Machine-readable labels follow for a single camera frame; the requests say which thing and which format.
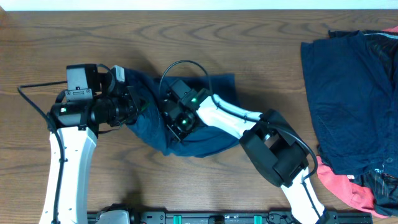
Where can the navy blue shirt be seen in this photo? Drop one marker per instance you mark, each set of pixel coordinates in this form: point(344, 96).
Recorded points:
point(346, 93)

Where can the dark striped garment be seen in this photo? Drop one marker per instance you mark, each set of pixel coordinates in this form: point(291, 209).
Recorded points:
point(383, 181)

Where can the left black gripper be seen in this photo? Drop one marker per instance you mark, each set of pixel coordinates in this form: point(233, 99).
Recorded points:
point(128, 94)

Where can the red garment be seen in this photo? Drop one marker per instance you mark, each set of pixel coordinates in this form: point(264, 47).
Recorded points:
point(355, 196)

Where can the dark blue denim shorts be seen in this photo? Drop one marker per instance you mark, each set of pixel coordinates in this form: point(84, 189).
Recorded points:
point(150, 126)

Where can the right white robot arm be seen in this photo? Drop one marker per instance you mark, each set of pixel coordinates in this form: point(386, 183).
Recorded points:
point(273, 147)

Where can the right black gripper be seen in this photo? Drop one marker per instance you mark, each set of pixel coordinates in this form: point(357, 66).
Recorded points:
point(177, 134)

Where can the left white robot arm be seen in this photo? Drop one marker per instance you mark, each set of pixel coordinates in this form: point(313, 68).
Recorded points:
point(74, 128)

